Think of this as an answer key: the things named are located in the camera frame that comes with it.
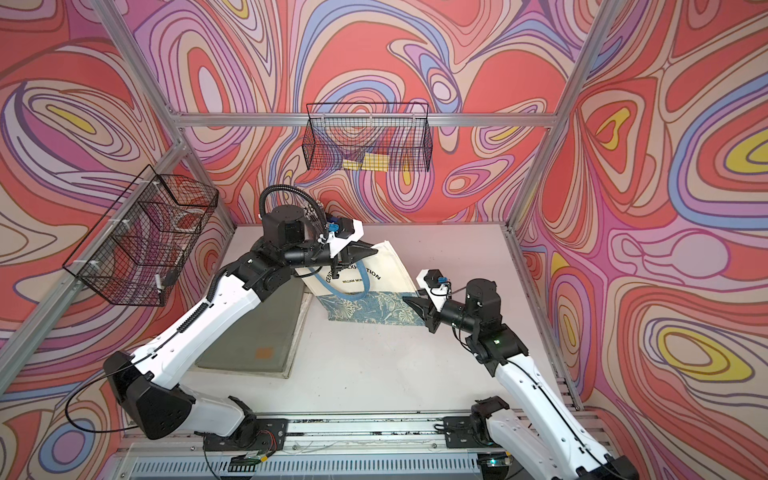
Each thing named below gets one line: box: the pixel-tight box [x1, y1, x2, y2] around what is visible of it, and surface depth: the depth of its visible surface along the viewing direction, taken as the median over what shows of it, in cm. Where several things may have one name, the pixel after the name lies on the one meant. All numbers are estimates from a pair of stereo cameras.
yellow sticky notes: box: [342, 153, 390, 172], surface depth 86 cm
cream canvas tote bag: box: [187, 287, 312, 379], surface depth 86 cm
